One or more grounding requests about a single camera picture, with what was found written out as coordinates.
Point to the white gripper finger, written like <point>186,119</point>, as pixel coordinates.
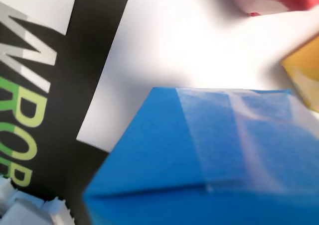
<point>25,212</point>

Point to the blue box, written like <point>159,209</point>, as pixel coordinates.
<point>174,147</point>

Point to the white zone one paper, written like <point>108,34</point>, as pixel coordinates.
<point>37,1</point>

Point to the white home zone paper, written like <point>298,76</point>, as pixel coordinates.
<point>174,48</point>

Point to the yellow box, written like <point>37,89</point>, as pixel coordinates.
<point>306,68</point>

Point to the black printed mat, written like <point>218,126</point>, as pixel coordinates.
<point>74,85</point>

